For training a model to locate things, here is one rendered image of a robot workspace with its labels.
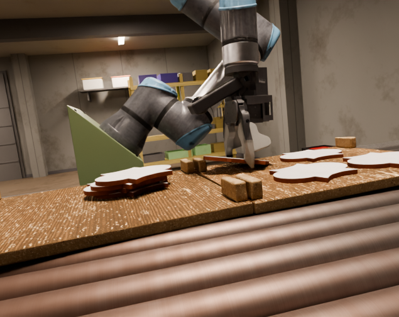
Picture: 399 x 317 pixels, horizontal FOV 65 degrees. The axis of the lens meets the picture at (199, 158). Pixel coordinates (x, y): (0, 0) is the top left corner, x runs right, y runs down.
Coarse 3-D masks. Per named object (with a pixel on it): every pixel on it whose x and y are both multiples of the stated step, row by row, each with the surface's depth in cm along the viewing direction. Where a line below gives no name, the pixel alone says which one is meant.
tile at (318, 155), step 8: (296, 152) 76; (304, 152) 74; (312, 152) 73; (320, 152) 72; (328, 152) 71; (336, 152) 69; (280, 160) 71; (288, 160) 69; (296, 160) 68; (304, 160) 67; (312, 160) 65
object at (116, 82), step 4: (116, 76) 773; (120, 76) 775; (124, 76) 778; (128, 76) 782; (112, 80) 773; (116, 80) 775; (120, 80) 777; (124, 80) 779; (112, 84) 775; (116, 84) 776; (120, 84) 778; (124, 84) 781
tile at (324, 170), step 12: (288, 168) 58; (300, 168) 56; (312, 168) 55; (324, 168) 54; (336, 168) 53; (348, 168) 52; (276, 180) 52; (288, 180) 50; (300, 180) 49; (312, 180) 49; (324, 180) 48
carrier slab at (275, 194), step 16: (272, 160) 73; (320, 160) 66; (336, 160) 64; (208, 176) 63; (224, 176) 61; (256, 176) 58; (272, 176) 56; (352, 176) 50; (368, 176) 48; (384, 176) 47; (272, 192) 45; (288, 192) 44; (304, 192) 43; (320, 192) 44; (336, 192) 44; (352, 192) 45; (256, 208) 41; (272, 208) 42
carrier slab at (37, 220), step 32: (64, 192) 63; (160, 192) 53; (192, 192) 51; (0, 224) 45; (32, 224) 43; (64, 224) 41; (96, 224) 40; (128, 224) 38; (160, 224) 38; (192, 224) 39; (0, 256) 34; (32, 256) 34
